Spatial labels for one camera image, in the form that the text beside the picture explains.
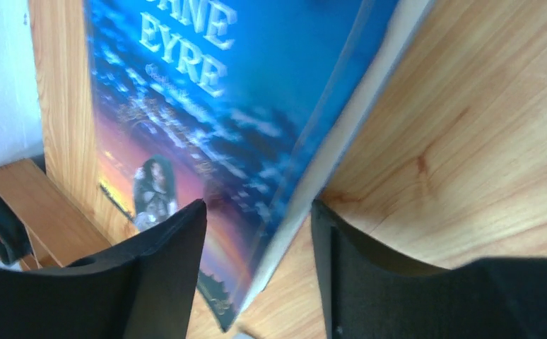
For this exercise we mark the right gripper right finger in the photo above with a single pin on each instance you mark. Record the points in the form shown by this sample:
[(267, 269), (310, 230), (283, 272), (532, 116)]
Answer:
[(369, 290)]

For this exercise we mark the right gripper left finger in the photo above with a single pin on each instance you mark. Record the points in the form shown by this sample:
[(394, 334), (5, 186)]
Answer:
[(142, 287)]

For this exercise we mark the blue Jane Eyre book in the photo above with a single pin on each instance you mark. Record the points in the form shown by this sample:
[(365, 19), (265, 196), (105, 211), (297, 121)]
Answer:
[(248, 105)]

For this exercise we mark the wooden compartment tray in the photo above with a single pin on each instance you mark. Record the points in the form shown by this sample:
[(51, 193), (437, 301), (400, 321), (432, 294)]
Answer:
[(58, 232)]

